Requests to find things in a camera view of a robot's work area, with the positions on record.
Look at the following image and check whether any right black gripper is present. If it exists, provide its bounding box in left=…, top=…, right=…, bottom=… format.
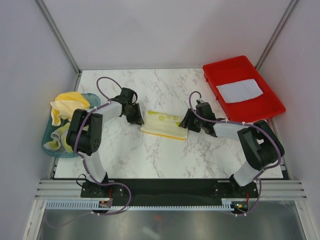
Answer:
left=179, top=108, right=205, bottom=133

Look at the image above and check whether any green frog pattern towel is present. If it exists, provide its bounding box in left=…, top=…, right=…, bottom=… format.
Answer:
left=140, top=110, right=188, bottom=141

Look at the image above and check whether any light blue towel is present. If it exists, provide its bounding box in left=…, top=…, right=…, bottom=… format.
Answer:
left=217, top=79, right=263, bottom=104

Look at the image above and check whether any yellow towel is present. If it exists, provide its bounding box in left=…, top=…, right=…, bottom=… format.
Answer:
left=50, top=91, right=90, bottom=126

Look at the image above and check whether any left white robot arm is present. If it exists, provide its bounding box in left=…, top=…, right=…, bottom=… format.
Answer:
left=66, top=87, right=145, bottom=197

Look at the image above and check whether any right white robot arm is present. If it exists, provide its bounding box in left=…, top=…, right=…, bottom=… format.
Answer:
left=179, top=101, right=285, bottom=197

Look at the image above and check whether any teal plastic basket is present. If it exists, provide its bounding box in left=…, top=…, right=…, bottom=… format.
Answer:
left=42, top=91, right=101, bottom=158

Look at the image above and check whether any red plastic tray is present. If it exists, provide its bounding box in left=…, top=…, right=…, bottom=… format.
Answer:
left=202, top=55, right=286, bottom=123

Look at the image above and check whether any grey green towel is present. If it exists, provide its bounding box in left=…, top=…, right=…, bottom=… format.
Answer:
left=43, top=122, right=73, bottom=154

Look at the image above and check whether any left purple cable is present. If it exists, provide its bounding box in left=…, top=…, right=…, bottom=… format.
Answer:
left=73, top=76, right=126, bottom=186

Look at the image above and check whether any purple cable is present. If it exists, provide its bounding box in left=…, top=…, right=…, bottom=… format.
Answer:
left=73, top=76, right=126, bottom=186
left=188, top=91, right=285, bottom=181

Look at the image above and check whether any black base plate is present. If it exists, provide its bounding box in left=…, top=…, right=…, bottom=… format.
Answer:
left=80, top=178, right=258, bottom=207

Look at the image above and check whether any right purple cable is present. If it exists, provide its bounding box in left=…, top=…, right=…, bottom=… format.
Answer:
left=188, top=91, right=285, bottom=181

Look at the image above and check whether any grey slotted cable duct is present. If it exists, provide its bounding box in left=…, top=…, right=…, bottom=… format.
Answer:
left=45, top=198, right=249, bottom=211

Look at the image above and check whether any left aluminium frame post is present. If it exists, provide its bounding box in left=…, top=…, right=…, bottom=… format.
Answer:
left=34, top=0, right=81, bottom=76

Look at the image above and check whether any aluminium frame post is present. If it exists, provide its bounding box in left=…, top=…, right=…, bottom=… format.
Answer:
left=255, top=0, right=300, bottom=71
left=34, top=0, right=81, bottom=76

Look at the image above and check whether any right aluminium frame post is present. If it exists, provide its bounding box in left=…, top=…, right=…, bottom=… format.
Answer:
left=255, top=0, right=300, bottom=71

